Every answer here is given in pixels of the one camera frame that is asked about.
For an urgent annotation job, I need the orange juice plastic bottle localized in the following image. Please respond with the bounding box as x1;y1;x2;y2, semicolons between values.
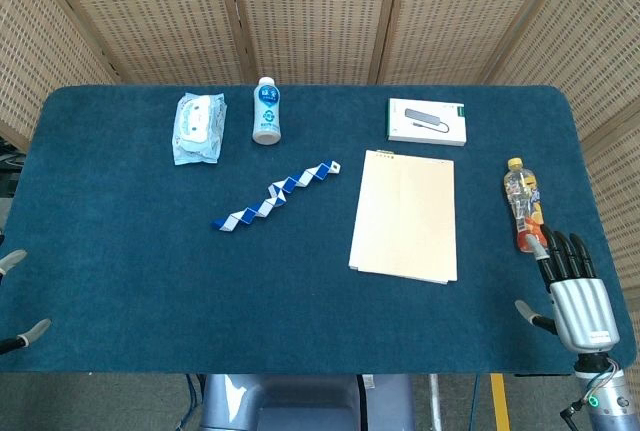
503;158;545;254

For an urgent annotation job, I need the woven bamboo folding screen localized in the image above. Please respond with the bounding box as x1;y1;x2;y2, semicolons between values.
0;0;640;297

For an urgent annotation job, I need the black grey left robot hand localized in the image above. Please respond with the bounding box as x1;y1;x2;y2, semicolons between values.
0;249;53;356

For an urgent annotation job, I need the blue carpet table cloth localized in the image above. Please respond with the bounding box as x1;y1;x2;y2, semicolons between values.
0;84;632;377

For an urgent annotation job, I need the light blue wet wipes pack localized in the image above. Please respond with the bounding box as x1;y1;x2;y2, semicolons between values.
171;92;229;167

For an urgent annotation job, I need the notebook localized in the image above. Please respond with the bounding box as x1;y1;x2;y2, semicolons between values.
348;149;459;285

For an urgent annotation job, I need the white milk drink bottle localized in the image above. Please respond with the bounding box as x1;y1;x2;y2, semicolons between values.
251;76;282;146

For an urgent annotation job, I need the blue white snake puzzle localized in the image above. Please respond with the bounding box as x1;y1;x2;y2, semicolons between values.
210;159;343;232

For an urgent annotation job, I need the grey blue robot torso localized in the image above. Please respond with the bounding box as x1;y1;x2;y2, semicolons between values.
199;373;416;431

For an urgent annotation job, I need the white USB hub box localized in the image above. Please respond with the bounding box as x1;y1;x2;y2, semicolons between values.
387;97;468;147

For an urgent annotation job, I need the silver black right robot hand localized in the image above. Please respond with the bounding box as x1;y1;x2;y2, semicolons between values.
514;224;622;354

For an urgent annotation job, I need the blue cable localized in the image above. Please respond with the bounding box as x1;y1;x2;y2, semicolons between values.
178;374;202;431
468;375;482;431

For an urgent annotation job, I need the yellow floor tape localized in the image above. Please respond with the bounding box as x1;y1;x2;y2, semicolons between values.
489;373;512;431

